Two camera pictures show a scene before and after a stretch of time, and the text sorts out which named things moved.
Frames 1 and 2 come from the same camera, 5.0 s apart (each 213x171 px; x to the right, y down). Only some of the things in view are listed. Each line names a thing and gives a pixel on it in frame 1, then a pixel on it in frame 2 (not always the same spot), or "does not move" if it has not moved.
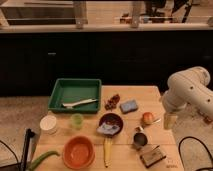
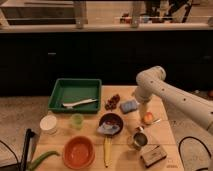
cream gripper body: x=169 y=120 → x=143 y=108
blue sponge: x=128 y=106 does not move
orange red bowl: x=79 y=152 does not move
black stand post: x=29 y=135 does not move
